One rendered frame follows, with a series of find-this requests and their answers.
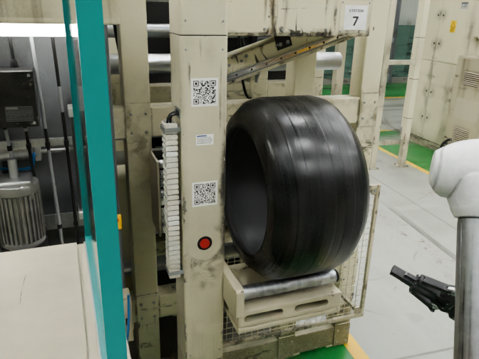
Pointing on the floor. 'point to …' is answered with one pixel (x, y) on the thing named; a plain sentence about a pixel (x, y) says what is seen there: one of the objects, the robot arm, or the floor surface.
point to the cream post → (199, 172)
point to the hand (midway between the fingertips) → (402, 275)
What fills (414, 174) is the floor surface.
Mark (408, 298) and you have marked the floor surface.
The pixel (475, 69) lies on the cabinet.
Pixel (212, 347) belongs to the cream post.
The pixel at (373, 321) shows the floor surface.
